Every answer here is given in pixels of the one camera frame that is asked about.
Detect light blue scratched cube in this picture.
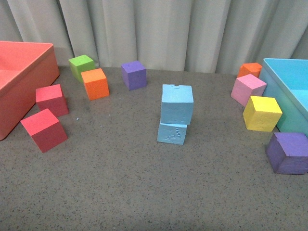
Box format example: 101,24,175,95
157,123,187,145

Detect light blue notched cube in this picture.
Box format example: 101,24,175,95
160,84,194,125

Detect purple foam cube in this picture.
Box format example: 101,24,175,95
121,61,147,90
266,132,308,175

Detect orange foam cube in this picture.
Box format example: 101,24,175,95
81,68,110,100

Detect green foam cube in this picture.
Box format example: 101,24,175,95
68,55,96,83

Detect pink foam cube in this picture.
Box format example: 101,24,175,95
231,74,267,106

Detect grey curtain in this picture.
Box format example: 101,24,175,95
0,0,308,74

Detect dark red foam cube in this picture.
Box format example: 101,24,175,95
36,84,69,117

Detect yellow foam cube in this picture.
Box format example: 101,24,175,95
243,96,282,132

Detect orange foam block right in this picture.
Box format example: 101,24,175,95
237,63,262,78

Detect light blue plastic bin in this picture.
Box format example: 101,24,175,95
259,58,308,134

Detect pink plastic bin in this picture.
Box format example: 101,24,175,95
0,41,60,140

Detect purple foam cube front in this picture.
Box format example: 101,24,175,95
266,132,308,175

